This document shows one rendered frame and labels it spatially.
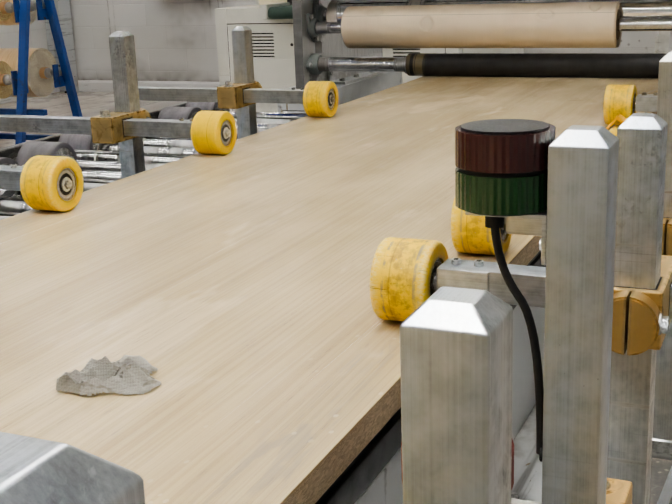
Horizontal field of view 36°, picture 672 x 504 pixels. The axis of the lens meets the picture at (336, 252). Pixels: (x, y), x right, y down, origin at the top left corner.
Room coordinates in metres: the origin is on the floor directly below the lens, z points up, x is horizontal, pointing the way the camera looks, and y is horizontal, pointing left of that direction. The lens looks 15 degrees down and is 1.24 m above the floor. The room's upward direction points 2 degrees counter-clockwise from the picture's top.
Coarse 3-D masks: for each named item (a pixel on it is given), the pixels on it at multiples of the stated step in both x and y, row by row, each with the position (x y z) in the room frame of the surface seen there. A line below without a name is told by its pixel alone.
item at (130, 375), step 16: (96, 368) 0.83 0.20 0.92; (112, 368) 0.82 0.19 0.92; (128, 368) 0.81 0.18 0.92; (144, 368) 0.84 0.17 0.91; (64, 384) 0.81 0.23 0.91; (80, 384) 0.80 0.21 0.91; (96, 384) 0.80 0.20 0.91; (112, 384) 0.81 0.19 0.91; (128, 384) 0.81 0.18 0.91; (144, 384) 0.81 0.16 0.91; (160, 384) 0.82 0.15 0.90
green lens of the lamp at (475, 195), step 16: (464, 176) 0.61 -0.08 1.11; (528, 176) 0.60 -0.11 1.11; (544, 176) 0.61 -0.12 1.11; (464, 192) 0.61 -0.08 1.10; (480, 192) 0.60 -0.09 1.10; (496, 192) 0.60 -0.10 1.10; (512, 192) 0.60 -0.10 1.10; (528, 192) 0.60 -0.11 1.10; (544, 192) 0.61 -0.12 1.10; (464, 208) 0.61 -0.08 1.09; (480, 208) 0.60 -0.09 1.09; (496, 208) 0.60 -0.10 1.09; (512, 208) 0.60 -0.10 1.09; (528, 208) 0.60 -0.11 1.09; (544, 208) 0.61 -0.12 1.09
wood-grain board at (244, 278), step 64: (320, 128) 2.20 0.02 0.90; (384, 128) 2.17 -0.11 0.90; (448, 128) 2.13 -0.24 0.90; (128, 192) 1.61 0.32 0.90; (192, 192) 1.59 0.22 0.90; (256, 192) 1.58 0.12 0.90; (320, 192) 1.56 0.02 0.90; (384, 192) 1.54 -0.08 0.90; (448, 192) 1.53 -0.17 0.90; (0, 256) 1.25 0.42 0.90; (64, 256) 1.24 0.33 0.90; (128, 256) 1.23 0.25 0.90; (192, 256) 1.22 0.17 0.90; (256, 256) 1.21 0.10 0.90; (320, 256) 1.20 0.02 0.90; (448, 256) 1.18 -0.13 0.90; (512, 256) 1.17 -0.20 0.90; (0, 320) 1.00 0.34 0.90; (64, 320) 1.00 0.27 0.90; (128, 320) 0.99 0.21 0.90; (192, 320) 0.98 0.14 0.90; (256, 320) 0.98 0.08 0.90; (320, 320) 0.97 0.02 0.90; (384, 320) 0.96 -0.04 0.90; (0, 384) 0.83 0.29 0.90; (192, 384) 0.82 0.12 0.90; (256, 384) 0.81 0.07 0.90; (320, 384) 0.81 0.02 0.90; (384, 384) 0.80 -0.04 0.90; (128, 448) 0.70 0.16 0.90; (192, 448) 0.70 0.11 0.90; (256, 448) 0.69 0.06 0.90; (320, 448) 0.69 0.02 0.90
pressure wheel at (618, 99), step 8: (608, 88) 2.09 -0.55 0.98; (616, 88) 2.09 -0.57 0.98; (624, 88) 2.08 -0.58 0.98; (632, 88) 2.07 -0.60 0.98; (608, 96) 2.08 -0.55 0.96; (616, 96) 2.07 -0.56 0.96; (624, 96) 2.07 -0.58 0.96; (632, 96) 2.06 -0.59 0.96; (608, 104) 2.07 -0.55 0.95; (616, 104) 2.07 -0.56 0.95; (624, 104) 2.06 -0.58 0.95; (632, 104) 2.06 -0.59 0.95; (608, 112) 2.07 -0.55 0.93; (616, 112) 2.07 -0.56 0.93; (624, 112) 2.06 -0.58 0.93; (632, 112) 2.07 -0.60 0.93; (608, 120) 2.08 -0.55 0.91
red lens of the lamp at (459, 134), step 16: (464, 144) 0.61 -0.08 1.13; (480, 144) 0.60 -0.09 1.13; (496, 144) 0.60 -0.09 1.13; (512, 144) 0.60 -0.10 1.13; (528, 144) 0.60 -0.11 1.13; (544, 144) 0.60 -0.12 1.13; (464, 160) 0.61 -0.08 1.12; (480, 160) 0.60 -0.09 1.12; (496, 160) 0.60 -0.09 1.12; (512, 160) 0.60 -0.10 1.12; (528, 160) 0.60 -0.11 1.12; (544, 160) 0.61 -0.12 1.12
